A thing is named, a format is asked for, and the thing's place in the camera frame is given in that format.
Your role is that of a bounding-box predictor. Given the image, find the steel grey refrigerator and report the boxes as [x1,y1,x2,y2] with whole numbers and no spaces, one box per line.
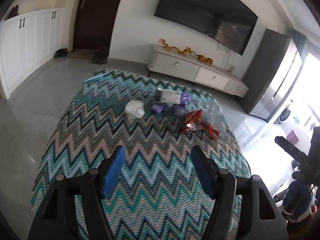
[241,28,304,124]

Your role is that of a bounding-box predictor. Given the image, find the zigzag knitted blanket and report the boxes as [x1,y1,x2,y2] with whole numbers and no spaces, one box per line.
[31,69,252,240]

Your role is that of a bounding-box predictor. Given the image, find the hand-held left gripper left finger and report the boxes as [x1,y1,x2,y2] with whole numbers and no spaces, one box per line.
[27,145,125,240]

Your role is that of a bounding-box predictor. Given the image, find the blue grey curtain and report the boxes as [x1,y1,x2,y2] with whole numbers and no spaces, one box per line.
[290,29,308,46]

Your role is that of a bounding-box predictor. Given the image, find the purple wrapper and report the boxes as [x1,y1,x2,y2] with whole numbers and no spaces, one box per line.
[151,102,172,114]
[172,104,186,116]
[180,92,191,106]

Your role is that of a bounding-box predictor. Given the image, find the black wall television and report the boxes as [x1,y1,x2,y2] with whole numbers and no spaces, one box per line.
[154,0,258,56]

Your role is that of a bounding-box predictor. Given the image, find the clear plastic bag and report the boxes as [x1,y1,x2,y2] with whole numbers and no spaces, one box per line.
[200,100,229,141]

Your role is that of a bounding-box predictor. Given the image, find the white television console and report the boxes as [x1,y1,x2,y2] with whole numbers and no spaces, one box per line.
[147,44,249,98]

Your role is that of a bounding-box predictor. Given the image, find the person's right forearm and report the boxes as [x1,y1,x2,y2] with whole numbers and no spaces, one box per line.
[282,180,314,233]

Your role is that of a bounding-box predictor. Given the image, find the golden dragon figurine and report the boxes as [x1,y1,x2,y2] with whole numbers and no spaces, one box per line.
[159,39,196,56]

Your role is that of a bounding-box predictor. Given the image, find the dark bag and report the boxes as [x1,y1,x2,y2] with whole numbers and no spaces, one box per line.
[8,5,21,18]

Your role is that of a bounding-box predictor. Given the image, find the black television cable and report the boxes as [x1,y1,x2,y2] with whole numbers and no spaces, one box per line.
[217,41,234,72]

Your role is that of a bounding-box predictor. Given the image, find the white tissue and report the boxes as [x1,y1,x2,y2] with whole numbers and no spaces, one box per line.
[124,100,145,119]

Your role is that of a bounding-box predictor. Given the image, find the purple box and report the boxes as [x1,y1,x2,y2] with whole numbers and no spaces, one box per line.
[287,130,301,144]

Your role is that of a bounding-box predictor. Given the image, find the tan doormat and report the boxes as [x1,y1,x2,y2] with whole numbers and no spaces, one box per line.
[67,49,97,60]

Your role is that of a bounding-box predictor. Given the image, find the white carton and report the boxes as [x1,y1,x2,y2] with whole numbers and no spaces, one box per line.
[160,90,181,105]

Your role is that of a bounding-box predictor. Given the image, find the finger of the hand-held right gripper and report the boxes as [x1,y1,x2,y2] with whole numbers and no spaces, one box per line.
[274,135,311,166]

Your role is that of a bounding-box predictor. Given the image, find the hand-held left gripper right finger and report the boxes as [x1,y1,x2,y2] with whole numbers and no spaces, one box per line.
[191,145,289,240]

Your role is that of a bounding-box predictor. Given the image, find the white wall cabinet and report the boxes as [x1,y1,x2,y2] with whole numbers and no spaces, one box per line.
[0,0,73,99]

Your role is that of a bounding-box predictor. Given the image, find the red snack packet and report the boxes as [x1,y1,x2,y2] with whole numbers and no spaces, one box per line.
[180,110,208,134]

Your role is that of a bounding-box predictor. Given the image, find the red wrapper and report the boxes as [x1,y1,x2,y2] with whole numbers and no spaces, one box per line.
[207,126,221,141]

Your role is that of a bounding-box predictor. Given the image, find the dark brown door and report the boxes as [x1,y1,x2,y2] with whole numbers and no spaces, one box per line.
[72,0,128,52]

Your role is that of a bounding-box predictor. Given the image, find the white washing machine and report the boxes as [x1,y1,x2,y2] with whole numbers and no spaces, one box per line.
[273,102,294,126]

